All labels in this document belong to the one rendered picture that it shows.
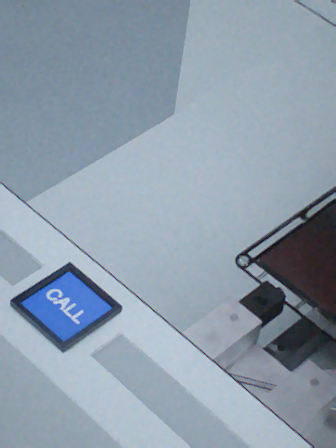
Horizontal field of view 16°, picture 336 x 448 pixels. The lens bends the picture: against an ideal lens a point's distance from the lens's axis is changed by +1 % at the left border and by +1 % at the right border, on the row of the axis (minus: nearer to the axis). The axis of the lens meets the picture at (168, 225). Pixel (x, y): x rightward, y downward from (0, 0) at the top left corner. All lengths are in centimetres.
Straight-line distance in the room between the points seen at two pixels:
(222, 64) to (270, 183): 38
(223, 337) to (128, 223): 23
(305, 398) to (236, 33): 68
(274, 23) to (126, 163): 35
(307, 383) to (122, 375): 15
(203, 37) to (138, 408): 80
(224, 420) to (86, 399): 9
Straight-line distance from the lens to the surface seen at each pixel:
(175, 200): 113
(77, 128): 242
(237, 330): 92
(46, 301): 85
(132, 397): 81
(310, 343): 101
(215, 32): 151
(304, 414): 89
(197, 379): 83
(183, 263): 108
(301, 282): 98
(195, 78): 157
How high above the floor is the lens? 162
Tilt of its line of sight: 46 degrees down
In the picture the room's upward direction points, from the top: 9 degrees clockwise
